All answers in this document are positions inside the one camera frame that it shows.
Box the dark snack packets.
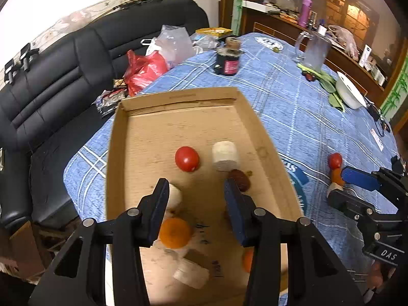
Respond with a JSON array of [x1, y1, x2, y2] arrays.
[[96, 80, 128, 116]]

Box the black wall clips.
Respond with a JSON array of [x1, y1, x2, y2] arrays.
[[4, 43, 40, 84]]

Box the black leather sofa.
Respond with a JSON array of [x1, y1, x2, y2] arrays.
[[0, 0, 210, 230]]

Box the green leafy vegetables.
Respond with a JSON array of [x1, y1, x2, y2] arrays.
[[297, 63, 347, 112]]

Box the brown cardboard box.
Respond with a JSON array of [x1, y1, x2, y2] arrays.
[[0, 220, 45, 282]]

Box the black power adapter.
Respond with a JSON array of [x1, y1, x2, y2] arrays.
[[368, 104, 383, 122]]

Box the orange tangerine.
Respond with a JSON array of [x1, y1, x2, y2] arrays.
[[242, 248, 256, 273], [159, 218, 193, 249]]

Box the orange carrot piece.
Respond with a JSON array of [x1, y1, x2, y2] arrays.
[[331, 168, 346, 186]]

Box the dried red date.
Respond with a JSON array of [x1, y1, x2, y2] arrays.
[[228, 170, 251, 192]]

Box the yellow flat box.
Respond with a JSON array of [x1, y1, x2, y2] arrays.
[[195, 27, 233, 39]]

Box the white paper tag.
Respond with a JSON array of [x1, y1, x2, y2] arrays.
[[371, 128, 385, 150]]

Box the red plastic bag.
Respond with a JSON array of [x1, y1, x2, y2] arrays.
[[124, 50, 169, 97]]

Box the clear glass pitcher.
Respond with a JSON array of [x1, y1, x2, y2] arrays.
[[294, 32, 332, 72]]

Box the white bowl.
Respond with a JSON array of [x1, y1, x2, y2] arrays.
[[336, 72, 367, 110]]

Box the shallow cardboard tray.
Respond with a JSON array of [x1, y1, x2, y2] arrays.
[[105, 87, 304, 306]]

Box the wooden cabinet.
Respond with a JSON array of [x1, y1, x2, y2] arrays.
[[252, 13, 390, 103]]

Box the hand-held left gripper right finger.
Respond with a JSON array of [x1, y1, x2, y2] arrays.
[[223, 178, 364, 306]]

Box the dark jar with red label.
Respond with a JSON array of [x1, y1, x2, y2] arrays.
[[213, 37, 244, 77]]

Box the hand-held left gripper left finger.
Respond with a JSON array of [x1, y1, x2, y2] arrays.
[[29, 178, 170, 306]]

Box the purple bottle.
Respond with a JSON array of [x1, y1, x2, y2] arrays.
[[298, 0, 312, 29]]

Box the translucent plastic bag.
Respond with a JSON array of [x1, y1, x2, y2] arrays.
[[146, 25, 197, 68]]

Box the clear plastic bag on cabinet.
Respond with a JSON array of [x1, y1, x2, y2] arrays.
[[328, 25, 359, 60]]

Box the person's right hand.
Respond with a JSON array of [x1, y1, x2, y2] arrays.
[[365, 259, 391, 301]]

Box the white and blue box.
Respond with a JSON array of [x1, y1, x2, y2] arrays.
[[359, 45, 372, 68]]

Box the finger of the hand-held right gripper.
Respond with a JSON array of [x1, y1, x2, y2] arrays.
[[327, 189, 383, 230], [340, 156, 408, 198]]

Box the green bamboo wall decal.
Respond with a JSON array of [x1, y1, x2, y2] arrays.
[[381, 67, 408, 119]]

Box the black cable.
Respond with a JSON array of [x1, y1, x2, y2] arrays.
[[366, 102, 391, 136]]

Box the blue plaid tablecloth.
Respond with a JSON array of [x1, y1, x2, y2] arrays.
[[63, 32, 400, 306]]

